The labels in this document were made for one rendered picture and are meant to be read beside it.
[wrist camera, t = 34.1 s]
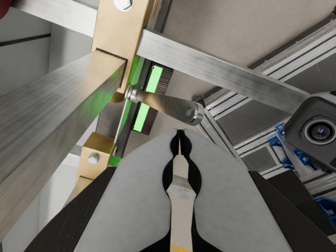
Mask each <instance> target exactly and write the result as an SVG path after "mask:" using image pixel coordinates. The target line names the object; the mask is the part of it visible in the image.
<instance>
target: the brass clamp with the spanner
mask: <svg viewBox="0 0 336 252"><path fill-rule="evenodd" d="M154 2H155V0H134V4H133V7H132V9H131V10H129V11H121V10H119V9H118V8H117V7H116V6H115V5H114V0H99V2H98V8H97V14H96V20H95V26H94V33H93V39H92V45H91V51H90V52H93V51H96V50H100V51H103V52H106V53H108V54H111V55H114V56H116V57H119V58H122V59H124V60H126V64H125V68H124V72H123V75H122V79H121V83H120V87H119V88H118V89H117V91H116V92H115V93H114V95H113V96H112V97H111V99H110V100H109V101H108V103H120V102H122V101H124V100H125V95H126V91H127V88H128V86H129V83H131V82H132V80H133V76H134V73H135V69H136V66H137V62H138V59H139V55H137V51H138V47H139V44H140V40H141V36H142V33H143V29H144V28H146V27H148V24H149V20H150V16H151V13H152V9H153V6H154Z"/></svg>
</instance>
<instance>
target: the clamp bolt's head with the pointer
mask: <svg viewBox="0 0 336 252"><path fill-rule="evenodd" d="M133 87H134V85H132V83H131V82H130V83H129V85H128V87H127V90H126V93H125V97H124V99H125V100H126V99H128V100H129V99H130V95H131V92H132V89H133Z"/></svg>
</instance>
